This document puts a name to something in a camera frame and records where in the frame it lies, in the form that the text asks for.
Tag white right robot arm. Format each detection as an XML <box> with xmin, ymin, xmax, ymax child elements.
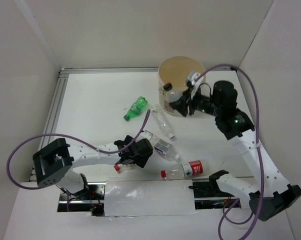
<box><xmin>166</xmin><ymin>80</ymin><xmax>301</xmax><ymax>222</ymax></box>

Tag clear bottle black cap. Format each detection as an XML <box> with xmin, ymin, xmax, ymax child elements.
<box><xmin>163</xmin><ymin>82</ymin><xmax>183</xmax><ymax>103</ymax></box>

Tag small red label bottle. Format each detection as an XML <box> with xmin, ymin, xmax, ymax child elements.
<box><xmin>114</xmin><ymin>164</ymin><xmax>135</xmax><ymax>174</ymax></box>

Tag green plastic bottle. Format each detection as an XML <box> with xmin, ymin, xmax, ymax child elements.
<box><xmin>123</xmin><ymin>96</ymin><xmax>148</xmax><ymax>121</ymax></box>

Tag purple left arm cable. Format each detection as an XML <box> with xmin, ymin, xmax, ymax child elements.
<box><xmin>6</xmin><ymin>109</ymin><xmax>153</xmax><ymax>213</ymax></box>

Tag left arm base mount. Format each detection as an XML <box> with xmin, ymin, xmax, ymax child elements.
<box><xmin>57</xmin><ymin>182</ymin><xmax>106</xmax><ymax>217</ymax></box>

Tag large red label bottle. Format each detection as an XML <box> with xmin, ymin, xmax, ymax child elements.
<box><xmin>160</xmin><ymin>160</ymin><xmax>210</xmax><ymax>180</ymax></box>

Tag beige capybara bin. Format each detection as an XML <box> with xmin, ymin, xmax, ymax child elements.
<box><xmin>157</xmin><ymin>56</ymin><xmax>205</xmax><ymax>117</ymax></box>

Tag long clear plastic bottle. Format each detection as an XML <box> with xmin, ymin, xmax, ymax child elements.
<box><xmin>150</xmin><ymin>104</ymin><xmax>176</xmax><ymax>140</ymax></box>

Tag clear bottle blue label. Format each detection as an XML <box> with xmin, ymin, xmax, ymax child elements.
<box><xmin>150</xmin><ymin>133</ymin><xmax>180</xmax><ymax>161</ymax></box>

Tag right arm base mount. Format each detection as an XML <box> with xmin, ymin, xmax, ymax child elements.
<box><xmin>188</xmin><ymin>180</ymin><xmax>237</xmax><ymax>210</ymax></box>

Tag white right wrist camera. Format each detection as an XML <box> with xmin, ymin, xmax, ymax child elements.
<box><xmin>185</xmin><ymin>70</ymin><xmax>200</xmax><ymax>88</ymax></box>

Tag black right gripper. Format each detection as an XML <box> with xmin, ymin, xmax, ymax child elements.
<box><xmin>169</xmin><ymin>84</ymin><xmax>222</xmax><ymax>117</ymax></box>

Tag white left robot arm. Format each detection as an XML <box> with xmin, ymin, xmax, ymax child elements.
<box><xmin>32</xmin><ymin>135</ymin><xmax>153</xmax><ymax>200</ymax></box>

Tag aluminium frame rail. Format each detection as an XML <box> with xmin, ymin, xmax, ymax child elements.
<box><xmin>29</xmin><ymin>66</ymin><xmax>238</xmax><ymax>181</ymax></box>

